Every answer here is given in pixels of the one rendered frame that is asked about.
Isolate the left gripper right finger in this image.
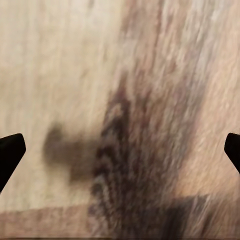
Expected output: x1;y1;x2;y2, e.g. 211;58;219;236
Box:
224;132;240;173

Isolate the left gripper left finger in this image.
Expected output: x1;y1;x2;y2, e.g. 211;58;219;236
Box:
0;133;26;193

